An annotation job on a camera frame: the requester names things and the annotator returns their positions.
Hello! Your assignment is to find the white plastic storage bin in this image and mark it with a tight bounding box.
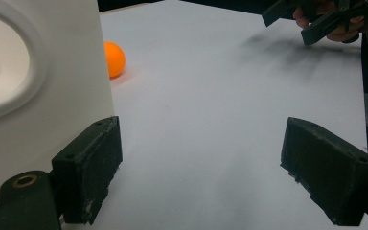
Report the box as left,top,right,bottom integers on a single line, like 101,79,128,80
0,0,116,213

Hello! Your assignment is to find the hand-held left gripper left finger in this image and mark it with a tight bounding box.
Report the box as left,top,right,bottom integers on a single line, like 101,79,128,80
51,115,124,225

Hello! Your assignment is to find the orange ball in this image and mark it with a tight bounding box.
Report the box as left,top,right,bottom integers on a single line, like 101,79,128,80
103,40,127,80

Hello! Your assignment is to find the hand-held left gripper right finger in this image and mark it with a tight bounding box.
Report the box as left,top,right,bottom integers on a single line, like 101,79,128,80
280,116,368,227

